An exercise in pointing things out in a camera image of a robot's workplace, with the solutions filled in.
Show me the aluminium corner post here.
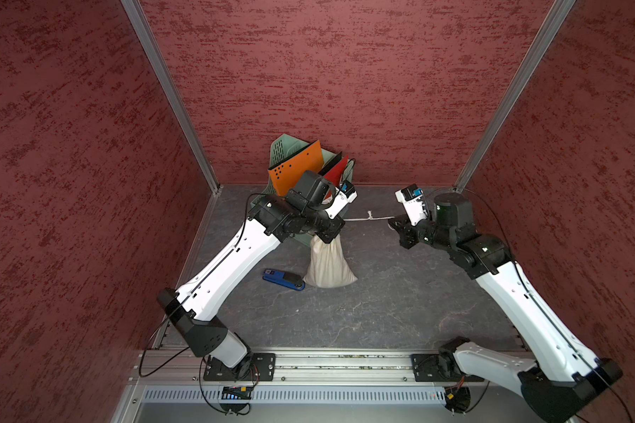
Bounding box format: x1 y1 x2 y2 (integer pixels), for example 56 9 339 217
121 0 222 197
453 0 576 192

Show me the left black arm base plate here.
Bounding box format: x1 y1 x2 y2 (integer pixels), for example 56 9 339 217
202 352 276 382

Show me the blue black stapler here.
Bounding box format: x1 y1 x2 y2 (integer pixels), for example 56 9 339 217
262 269 305 291

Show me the beige drawstring cloth bag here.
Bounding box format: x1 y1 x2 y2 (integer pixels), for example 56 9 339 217
303 234 358 289

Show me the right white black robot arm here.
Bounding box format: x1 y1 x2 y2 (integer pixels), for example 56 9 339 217
388 185 623 422

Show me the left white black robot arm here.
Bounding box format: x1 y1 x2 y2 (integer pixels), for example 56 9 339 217
158 171 357 379

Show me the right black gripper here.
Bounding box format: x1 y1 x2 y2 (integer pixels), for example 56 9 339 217
388 207 454 249

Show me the right aluminium corner post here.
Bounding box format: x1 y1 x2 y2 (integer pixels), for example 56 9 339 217
453 0 576 192

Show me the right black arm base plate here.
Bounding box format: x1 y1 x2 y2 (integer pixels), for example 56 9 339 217
410 354 484 384

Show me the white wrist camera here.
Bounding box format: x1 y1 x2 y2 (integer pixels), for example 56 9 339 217
395 184 429 227
326 181 357 220

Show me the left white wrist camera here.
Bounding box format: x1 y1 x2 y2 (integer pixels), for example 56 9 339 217
326 181 357 220

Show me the orange folder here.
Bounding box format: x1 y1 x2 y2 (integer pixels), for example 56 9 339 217
268 134 325 196

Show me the green plastic file rack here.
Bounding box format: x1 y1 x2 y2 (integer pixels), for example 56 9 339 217
262 134 356 248

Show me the left aluminium corner post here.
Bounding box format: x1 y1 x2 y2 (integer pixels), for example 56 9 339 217
121 0 222 197

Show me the red folder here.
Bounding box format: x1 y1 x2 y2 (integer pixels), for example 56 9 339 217
319 153 349 189

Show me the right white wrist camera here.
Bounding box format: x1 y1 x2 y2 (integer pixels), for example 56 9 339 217
395 184 429 227

